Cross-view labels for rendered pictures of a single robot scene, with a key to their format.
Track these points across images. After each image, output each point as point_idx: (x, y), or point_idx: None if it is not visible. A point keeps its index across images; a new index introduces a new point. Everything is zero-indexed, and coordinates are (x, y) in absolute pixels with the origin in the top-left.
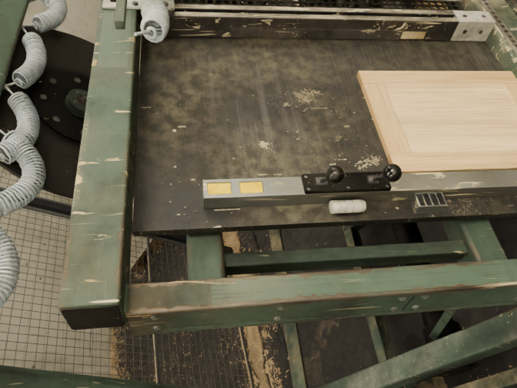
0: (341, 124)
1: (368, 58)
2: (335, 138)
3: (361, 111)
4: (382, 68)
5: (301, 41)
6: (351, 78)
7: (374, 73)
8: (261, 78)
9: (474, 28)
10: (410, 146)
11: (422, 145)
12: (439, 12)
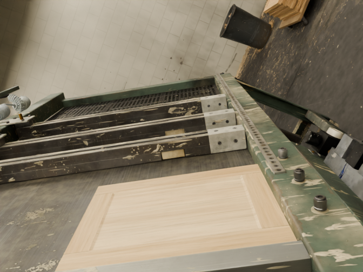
0: (46, 233)
1: (122, 177)
2: (27, 247)
3: (79, 219)
4: None
5: (73, 175)
6: (92, 194)
7: (111, 186)
8: (10, 205)
9: (227, 138)
10: (95, 244)
11: (109, 242)
12: (193, 133)
